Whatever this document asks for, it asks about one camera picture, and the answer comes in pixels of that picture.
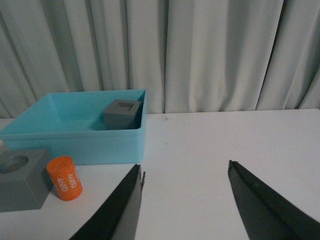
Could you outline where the blue plastic box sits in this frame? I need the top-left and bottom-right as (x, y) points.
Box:
(0, 89), (147, 165)

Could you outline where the gray block with round hole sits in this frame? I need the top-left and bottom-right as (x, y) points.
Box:
(0, 148), (53, 213)

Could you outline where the orange cylinder part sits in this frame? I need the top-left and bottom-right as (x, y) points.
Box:
(46, 156), (83, 201)

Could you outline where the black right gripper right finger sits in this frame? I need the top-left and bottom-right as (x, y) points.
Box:
(228, 160), (320, 240)

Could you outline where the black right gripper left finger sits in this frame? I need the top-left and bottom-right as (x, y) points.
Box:
(71, 164), (145, 240)

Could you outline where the gray block with square hole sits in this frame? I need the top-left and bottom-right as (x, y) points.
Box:
(103, 99), (143, 130)

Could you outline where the white pleated curtain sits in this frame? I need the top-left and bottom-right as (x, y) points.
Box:
(0, 0), (320, 118)

